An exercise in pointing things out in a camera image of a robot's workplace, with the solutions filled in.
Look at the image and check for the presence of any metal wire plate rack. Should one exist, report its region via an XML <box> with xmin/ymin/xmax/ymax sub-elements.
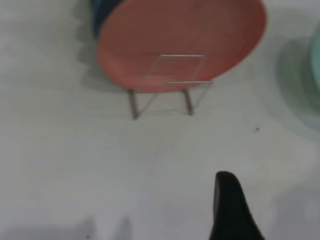
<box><xmin>127</xmin><ymin>54</ymin><xmax>215</xmax><ymax>120</ymax></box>

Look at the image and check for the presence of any green round plate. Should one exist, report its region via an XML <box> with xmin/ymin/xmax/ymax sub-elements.
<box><xmin>308</xmin><ymin>26</ymin><xmax>320</xmax><ymax>88</ymax></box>

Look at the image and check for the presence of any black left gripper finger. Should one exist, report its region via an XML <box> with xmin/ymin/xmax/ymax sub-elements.
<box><xmin>209</xmin><ymin>171</ymin><xmax>266</xmax><ymax>240</ymax></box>

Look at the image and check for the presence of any pink round plate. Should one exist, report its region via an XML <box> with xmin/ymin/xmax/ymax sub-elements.
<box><xmin>96</xmin><ymin>0</ymin><xmax>268</xmax><ymax>95</ymax></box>

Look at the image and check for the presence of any blue plate light-blue rim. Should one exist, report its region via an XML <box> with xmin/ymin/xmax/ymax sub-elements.
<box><xmin>90</xmin><ymin>0</ymin><xmax>123</xmax><ymax>41</ymax></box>

